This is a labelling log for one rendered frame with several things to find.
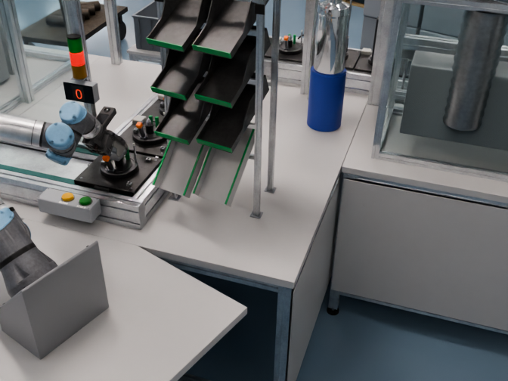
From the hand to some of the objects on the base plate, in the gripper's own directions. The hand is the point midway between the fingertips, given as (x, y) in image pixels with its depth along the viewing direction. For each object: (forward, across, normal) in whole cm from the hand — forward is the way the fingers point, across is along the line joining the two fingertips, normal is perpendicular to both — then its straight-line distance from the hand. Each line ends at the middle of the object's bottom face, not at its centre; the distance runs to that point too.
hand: (117, 144), depth 223 cm
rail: (+6, -28, -26) cm, 38 cm away
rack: (+24, +36, -4) cm, 44 cm away
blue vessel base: (+67, +60, +47) cm, 102 cm away
